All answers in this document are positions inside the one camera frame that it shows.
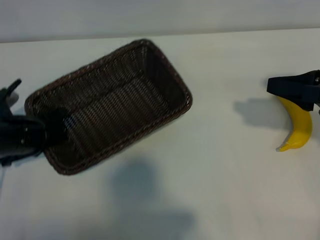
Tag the dark brown wicker basket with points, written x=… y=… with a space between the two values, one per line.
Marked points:
x=125 y=100

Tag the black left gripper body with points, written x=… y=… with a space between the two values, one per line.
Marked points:
x=20 y=140

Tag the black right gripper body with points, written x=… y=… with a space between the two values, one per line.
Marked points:
x=318 y=90

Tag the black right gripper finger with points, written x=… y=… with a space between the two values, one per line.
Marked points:
x=288 y=85

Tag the yellow banana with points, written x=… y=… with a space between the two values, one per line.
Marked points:
x=301 y=127

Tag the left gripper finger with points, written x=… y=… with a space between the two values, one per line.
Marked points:
x=57 y=127

